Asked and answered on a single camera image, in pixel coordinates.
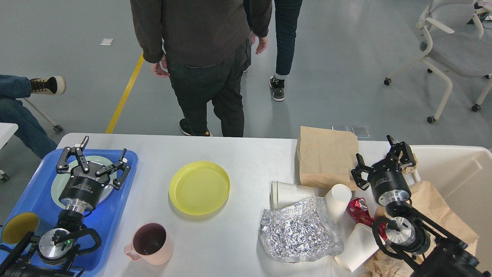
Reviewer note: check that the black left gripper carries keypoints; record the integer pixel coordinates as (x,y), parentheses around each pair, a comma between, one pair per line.
(87,181)

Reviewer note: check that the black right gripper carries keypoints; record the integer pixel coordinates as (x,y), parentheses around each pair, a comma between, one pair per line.
(386,179)

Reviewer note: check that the pink mug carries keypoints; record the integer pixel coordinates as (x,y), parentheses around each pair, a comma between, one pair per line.
(151,243)

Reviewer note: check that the yellow plastic plate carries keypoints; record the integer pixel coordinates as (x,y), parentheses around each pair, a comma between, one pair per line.
(199,188)

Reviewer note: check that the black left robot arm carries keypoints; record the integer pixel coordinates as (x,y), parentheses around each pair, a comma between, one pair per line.
(51,250)

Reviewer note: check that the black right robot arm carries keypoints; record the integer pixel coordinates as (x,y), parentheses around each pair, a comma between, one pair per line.
(407,234)

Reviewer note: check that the crumpled brown paper ball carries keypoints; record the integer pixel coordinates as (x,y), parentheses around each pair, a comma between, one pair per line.
(410,166)

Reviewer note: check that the pale green plate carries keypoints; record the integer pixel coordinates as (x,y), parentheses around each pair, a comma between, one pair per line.
(61,180)

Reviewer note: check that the crushed red can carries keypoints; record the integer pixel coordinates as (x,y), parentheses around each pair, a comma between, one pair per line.
(358,209)

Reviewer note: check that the large brown paper bag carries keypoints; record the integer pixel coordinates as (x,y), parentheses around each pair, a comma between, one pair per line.
(427,200)

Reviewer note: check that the upright white paper cup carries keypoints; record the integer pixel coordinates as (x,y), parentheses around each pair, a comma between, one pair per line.
(337,200)

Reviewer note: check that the white chair leg left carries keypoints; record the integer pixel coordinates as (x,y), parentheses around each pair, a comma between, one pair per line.
(56,127)

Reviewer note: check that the flat brown paper bag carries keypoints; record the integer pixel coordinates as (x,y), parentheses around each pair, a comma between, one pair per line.
(326,157)

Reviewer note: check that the front white paper cup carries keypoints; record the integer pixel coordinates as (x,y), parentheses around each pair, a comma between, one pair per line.
(358,247)

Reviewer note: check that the white plastic bin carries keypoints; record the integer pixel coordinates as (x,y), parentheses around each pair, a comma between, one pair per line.
(463,177)

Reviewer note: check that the teal mug yellow inside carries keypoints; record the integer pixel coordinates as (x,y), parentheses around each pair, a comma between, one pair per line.
(15,229)

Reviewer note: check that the white table edge left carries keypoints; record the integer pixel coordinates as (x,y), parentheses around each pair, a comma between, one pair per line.
(7,130)

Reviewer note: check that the crumpled brown paper front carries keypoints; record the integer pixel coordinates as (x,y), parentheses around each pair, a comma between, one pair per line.
(381,265)

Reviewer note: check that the crumpled aluminium foil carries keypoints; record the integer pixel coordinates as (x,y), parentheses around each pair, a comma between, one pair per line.
(300,232)

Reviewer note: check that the lying white paper cup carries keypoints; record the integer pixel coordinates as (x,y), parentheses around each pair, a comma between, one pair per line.
(283,195)

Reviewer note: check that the seated person in jeans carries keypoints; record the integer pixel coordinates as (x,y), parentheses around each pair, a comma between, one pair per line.
(12,110)

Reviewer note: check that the grey office chair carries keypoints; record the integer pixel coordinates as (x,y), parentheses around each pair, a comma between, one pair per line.
(452,33)

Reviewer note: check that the person in dark hoodie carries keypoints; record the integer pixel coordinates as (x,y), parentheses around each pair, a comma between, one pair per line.
(203,47)

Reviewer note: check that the person in dark jeans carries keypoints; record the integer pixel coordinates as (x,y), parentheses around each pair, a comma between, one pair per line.
(286,20)

